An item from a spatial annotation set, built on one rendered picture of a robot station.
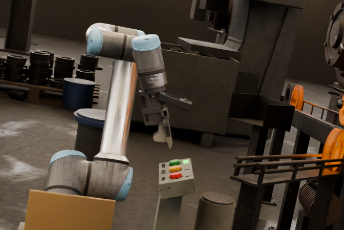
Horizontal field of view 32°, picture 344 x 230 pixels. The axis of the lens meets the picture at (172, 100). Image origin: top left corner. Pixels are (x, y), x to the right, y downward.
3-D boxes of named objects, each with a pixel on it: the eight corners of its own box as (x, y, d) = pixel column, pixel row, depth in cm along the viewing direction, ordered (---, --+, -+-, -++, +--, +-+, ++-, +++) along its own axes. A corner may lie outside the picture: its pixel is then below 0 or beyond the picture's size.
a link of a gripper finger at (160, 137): (155, 151, 201) (150, 124, 199) (173, 148, 200) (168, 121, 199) (155, 153, 197) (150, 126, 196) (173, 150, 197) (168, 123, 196)
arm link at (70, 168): (42, 199, 248) (49, 162, 259) (84, 205, 251) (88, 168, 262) (45, 182, 236) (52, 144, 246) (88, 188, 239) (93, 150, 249)
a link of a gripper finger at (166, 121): (165, 134, 200) (160, 109, 198) (170, 133, 200) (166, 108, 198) (165, 138, 195) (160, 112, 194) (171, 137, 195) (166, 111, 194)
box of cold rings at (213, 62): (209, 127, 589) (224, 47, 576) (224, 148, 507) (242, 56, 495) (105, 110, 577) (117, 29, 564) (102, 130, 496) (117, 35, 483)
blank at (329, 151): (334, 179, 220) (325, 176, 222) (349, 143, 226) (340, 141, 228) (327, 159, 208) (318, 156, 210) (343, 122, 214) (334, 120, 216)
